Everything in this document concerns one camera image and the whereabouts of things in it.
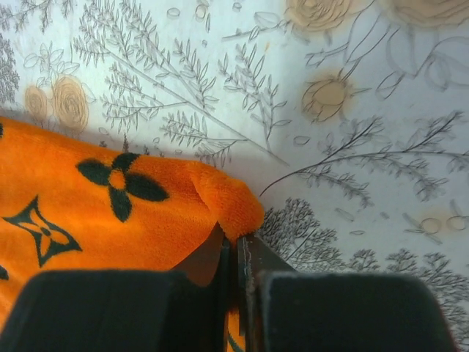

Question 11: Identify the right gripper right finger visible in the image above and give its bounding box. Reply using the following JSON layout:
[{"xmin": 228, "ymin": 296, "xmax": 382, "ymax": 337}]
[{"xmin": 237, "ymin": 235, "xmax": 457, "ymax": 351}]

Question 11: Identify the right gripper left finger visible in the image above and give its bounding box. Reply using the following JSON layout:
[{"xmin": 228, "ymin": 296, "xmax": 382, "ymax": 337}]
[{"xmin": 1, "ymin": 227, "xmax": 230, "ymax": 351}]

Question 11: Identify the orange patterned pillowcase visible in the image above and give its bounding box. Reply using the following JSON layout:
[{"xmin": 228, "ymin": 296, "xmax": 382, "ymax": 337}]
[{"xmin": 1, "ymin": 117, "xmax": 264, "ymax": 351}]

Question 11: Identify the floral table mat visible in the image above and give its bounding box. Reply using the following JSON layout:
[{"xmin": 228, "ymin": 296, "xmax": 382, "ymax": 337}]
[{"xmin": 1, "ymin": 1, "xmax": 468, "ymax": 351}]

